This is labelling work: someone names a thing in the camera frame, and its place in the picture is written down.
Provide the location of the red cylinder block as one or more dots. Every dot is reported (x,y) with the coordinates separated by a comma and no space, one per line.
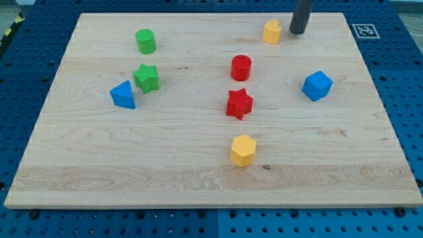
(240,67)

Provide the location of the light wooden board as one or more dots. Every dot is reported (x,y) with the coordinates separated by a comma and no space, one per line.
(173,150)

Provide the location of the white fiducial marker tag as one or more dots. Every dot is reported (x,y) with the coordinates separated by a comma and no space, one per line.
(365,31)

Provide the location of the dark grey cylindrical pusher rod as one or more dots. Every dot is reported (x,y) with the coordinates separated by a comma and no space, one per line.
(301,16)

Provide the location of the blue cube block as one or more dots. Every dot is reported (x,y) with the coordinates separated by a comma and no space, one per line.
(317,86)

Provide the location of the red star block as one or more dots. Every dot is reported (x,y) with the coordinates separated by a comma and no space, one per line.
(239,103)

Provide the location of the yellow heart block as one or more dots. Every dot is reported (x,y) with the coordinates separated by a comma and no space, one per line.
(272,31)

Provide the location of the yellow hexagon block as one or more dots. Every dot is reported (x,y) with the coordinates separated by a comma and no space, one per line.
(243,150)

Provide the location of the green cylinder block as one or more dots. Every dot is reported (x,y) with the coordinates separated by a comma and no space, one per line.
(145,41)

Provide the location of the green star block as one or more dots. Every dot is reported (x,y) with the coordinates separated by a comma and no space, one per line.
(146,78)

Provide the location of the blue triangle block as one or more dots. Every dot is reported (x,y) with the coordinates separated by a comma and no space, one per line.
(122,95)

